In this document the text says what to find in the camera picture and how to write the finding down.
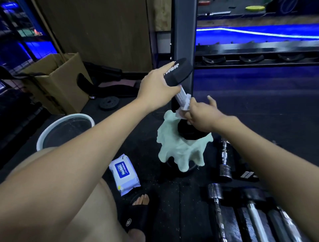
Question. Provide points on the person's right hand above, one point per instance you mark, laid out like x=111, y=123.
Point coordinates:
x=209, y=117

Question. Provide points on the person's left hand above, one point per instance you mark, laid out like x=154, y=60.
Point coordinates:
x=154, y=89

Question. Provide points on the white wet wipe sheet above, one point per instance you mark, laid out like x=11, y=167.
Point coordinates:
x=180, y=113

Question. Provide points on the small chrome dumbbell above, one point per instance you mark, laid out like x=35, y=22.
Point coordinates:
x=225, y=172

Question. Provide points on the large chrome dumbbell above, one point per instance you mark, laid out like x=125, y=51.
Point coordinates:
x=214, y=190

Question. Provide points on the white blue wet wipes pack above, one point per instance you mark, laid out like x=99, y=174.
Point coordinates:
x=129, y=184

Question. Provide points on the person's left forearm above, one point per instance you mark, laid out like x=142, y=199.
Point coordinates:
x=62, y=169

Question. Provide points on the person's right forearm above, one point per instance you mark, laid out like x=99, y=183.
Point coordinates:
x=274, y=169

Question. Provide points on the person's left leg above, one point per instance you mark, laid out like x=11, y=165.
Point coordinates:
x=94, y=219

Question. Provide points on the black padded bench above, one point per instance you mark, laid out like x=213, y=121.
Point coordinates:
x=112, y=91

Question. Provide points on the light green cloth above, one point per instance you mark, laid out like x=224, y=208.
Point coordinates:
x=174, y=149

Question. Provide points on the small black weight plate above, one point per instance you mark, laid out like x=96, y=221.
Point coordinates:
x=109, y=103

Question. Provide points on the dark metal rack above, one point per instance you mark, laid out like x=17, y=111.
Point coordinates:
x=249, y=47

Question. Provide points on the brown cardboard box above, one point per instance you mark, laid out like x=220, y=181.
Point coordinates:
x=64, y=92

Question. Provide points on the glowing white light strip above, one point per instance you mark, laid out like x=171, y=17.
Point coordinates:
x=249, y=32

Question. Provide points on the white rimmed basin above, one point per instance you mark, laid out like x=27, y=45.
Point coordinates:
x=64, y=129

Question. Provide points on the steel barbell bar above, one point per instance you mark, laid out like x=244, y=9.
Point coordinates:
x=219, y=13

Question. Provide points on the red weight plate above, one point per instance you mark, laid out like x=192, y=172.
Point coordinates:
x=204, y=2

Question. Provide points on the yellow weight plate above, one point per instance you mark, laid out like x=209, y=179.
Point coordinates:
x=255, y=8

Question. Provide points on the thin wooden stick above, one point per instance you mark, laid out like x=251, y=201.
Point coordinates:
x=47, y=30

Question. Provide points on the black left sandal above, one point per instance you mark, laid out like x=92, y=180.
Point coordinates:
x=139, y=219

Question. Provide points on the row of black bumper plates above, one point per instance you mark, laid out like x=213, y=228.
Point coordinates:
x=286, y=5

